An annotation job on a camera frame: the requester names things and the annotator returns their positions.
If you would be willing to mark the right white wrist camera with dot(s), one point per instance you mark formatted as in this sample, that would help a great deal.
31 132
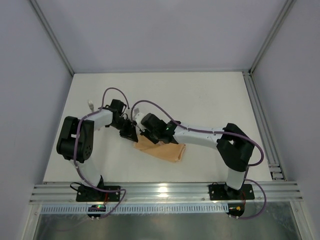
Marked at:
138 120

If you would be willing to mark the silver fork pink handle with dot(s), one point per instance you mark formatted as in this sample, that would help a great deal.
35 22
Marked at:
90 104

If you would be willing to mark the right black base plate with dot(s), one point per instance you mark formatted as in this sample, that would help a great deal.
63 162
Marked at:
220 191

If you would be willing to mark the front aluminium rail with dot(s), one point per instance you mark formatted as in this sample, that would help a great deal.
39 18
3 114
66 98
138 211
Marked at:
168 192

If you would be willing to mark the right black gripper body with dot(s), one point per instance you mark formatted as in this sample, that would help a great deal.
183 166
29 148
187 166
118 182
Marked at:
147 134

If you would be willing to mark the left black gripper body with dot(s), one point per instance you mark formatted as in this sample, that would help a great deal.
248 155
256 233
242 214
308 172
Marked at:
129 132

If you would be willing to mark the left frame post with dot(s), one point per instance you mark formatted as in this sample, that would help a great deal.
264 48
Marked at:
51 35

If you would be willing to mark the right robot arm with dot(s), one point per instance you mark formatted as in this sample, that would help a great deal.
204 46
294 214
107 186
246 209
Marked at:
231 142

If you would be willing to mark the right black controller board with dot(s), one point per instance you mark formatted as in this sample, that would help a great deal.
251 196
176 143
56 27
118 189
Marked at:
235 210

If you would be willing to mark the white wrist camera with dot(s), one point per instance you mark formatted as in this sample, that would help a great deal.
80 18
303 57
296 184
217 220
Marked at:
138 120
135 111

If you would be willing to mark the black controller board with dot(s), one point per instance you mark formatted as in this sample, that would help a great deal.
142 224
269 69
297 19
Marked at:
94 212
235 210

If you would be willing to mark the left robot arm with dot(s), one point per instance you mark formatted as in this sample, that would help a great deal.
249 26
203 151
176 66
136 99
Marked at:
76 140

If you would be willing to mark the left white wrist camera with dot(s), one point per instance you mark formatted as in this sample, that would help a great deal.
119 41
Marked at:
135 111

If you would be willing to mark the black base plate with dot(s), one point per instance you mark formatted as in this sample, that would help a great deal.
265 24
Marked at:
220 191
89 194

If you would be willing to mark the white slotted cable duct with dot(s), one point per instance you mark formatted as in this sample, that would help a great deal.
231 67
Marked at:
138 208

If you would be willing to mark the frame post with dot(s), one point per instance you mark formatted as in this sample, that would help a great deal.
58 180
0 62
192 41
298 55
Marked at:
272 33
51 35

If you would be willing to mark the right side aluminium rail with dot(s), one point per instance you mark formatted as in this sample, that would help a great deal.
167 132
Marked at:
273 158

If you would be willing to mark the left black controller board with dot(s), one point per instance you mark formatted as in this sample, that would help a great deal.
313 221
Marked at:
94 212

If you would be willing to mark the aluminium rail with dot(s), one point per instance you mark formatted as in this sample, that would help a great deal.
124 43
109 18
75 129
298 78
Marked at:
273 158
168 192

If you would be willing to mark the right frame post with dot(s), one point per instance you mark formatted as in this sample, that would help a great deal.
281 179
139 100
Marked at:
272 33

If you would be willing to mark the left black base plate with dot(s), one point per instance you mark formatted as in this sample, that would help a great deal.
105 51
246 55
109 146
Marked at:
89 194

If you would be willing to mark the orange cloth napkin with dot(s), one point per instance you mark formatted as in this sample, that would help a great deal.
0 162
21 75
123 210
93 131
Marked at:
168 152

